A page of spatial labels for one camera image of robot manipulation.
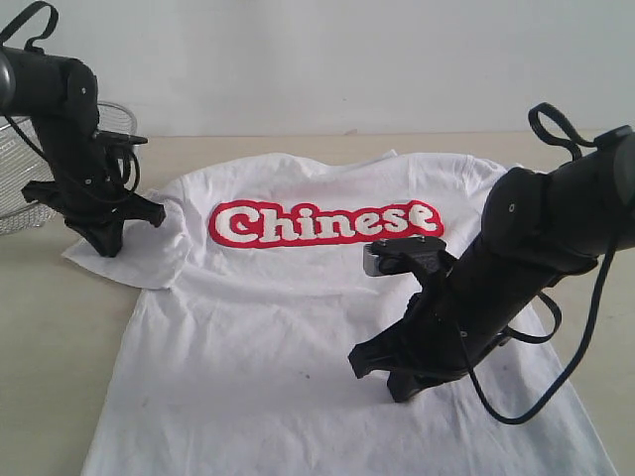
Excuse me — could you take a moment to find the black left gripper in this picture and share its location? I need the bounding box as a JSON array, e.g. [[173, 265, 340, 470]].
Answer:
[[32, 113, 166, 258]]

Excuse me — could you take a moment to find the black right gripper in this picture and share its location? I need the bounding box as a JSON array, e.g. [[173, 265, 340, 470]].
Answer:
[[348, 252, 541, 403]]

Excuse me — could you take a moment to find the white t-shirt red print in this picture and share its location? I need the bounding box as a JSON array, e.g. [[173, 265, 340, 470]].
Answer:
[[65, 152, 614, 475]]

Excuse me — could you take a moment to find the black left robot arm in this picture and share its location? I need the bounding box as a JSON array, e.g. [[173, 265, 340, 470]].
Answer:
[[1, 48, 166, 257]]

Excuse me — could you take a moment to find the metal mesh basket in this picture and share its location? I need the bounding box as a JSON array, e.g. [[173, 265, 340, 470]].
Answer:
[[1, 101, 138, 235]]

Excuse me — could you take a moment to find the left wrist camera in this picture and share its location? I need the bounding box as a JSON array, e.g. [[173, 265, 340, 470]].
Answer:
[[93, 130, 148, 147]]

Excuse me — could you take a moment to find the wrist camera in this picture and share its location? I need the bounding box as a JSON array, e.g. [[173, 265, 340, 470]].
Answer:
[[363, 236, 446, 277], [93, 130, 148, 147]]

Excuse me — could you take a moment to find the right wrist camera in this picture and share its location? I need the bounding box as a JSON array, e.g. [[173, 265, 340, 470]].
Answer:
[[363, 236, 446, 277]]

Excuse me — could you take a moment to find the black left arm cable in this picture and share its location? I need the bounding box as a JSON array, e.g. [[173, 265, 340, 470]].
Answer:
[[0, 0, 143, 192]]

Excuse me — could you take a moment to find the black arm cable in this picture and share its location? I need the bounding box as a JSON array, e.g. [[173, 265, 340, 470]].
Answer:
[[0, 0, 143, 192], [460, 101, 619, 426]]

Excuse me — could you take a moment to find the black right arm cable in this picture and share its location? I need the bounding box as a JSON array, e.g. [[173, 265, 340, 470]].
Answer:
[[460, 101, 619, 426]]

